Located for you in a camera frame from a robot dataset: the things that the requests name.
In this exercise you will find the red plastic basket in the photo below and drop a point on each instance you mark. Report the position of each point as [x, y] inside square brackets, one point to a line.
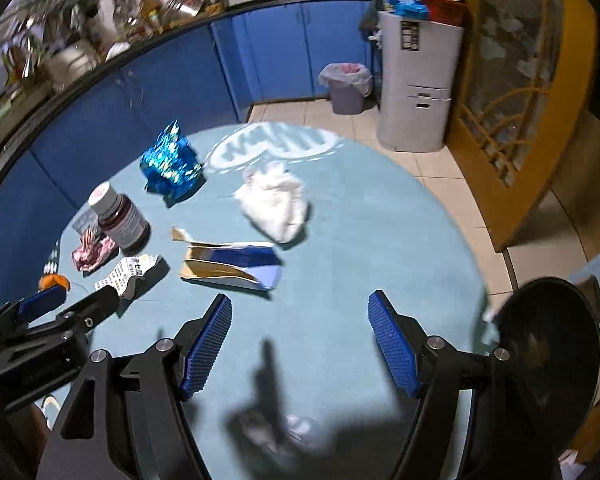
[445, 10]

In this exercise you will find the light blue plastic chair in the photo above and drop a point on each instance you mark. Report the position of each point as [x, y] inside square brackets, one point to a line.
[592, 280]

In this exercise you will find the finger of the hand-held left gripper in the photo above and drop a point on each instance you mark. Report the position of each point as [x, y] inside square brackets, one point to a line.
[97, 305]
[42, 302]

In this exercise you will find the orange wrapper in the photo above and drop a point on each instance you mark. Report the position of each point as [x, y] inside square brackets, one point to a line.
[52, 280]

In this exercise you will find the blue kitchen base cabinets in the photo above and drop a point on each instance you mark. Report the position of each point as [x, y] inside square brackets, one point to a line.
[130, 100]

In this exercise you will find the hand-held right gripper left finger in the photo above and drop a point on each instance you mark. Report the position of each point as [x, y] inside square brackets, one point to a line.
[207, 345]

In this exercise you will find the pink wrapper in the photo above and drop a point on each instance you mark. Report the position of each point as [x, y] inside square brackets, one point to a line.
[92, 255]

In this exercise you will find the brown medicine bottle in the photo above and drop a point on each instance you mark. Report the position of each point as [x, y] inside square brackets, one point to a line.
[125, 222]

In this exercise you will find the white tissue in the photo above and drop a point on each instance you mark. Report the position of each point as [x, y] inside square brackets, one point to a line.
[275, 200]

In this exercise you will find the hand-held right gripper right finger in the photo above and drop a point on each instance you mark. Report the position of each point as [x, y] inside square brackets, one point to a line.
[392, 345]

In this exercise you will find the grey foil wrapper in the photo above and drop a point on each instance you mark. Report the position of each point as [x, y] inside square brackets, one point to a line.
[84, 221]

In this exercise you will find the blue foil wrapper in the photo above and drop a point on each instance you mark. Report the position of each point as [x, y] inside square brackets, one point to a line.
[172, 170]

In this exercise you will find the black round trash bin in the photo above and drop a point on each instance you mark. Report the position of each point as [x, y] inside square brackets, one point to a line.
[550, 320]

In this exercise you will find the white printed paper wrapper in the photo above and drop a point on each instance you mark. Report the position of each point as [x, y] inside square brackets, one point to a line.
[130, 272]

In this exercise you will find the wooden door with glass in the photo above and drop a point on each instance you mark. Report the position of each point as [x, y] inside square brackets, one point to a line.
[575, 110]

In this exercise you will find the white storage cabinet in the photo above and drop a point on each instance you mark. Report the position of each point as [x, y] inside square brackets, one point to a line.
[415, 85]

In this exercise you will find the grey trash can with bag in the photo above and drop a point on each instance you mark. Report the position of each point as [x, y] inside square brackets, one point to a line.
[347, 95]

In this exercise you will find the blue snack packet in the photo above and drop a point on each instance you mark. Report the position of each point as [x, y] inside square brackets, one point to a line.
[405, 6]

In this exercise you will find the steel pot lid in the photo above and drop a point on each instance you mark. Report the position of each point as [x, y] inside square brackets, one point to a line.
[182, 5]

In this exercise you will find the torn blue white carton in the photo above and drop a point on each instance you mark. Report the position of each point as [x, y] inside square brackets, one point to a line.
[230, 265]

